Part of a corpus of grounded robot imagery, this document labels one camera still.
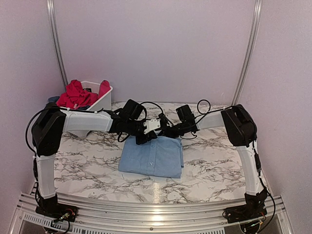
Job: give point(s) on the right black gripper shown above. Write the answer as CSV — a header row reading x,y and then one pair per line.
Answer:
x,y
167,132

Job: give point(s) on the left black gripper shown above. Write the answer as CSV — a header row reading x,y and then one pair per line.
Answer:
x,y
150,135

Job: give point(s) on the light blue button shirt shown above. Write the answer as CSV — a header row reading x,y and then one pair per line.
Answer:
x,y
161,157

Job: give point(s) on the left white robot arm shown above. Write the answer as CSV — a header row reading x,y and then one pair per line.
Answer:
x,y
47,126

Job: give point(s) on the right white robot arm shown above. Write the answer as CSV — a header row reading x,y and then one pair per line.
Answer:
x,y
242,134

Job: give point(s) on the white plastic laundry bin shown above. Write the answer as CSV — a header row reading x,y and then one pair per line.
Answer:
x,y
104,102

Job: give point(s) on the red garment in bin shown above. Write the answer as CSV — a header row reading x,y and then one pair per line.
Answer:
x,y
76,96

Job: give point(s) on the dark blue garment in bin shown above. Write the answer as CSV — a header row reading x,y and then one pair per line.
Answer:
x,y
56,98

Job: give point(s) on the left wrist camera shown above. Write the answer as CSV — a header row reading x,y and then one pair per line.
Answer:
x,y
150,125

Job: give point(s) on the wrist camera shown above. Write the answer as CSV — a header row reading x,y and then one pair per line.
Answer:
x,y
163,120
150,125

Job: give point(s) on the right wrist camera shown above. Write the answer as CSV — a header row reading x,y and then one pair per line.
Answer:
x,y
163,120

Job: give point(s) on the front aluminium rail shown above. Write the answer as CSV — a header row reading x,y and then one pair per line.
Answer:
x,y
115,217

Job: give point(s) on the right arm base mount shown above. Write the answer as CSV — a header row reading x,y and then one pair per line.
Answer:
x,y
243,213

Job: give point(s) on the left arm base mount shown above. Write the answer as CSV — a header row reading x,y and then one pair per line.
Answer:
x,y
57,212

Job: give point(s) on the right aluminium frame post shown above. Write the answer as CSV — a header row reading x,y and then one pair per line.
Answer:
x,y
249,51

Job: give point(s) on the aluminium frame post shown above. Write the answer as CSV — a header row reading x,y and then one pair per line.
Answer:
x,y
249,51
56,42

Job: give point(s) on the left aluminium frame post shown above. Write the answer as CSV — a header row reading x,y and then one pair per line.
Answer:
x,y
56,42

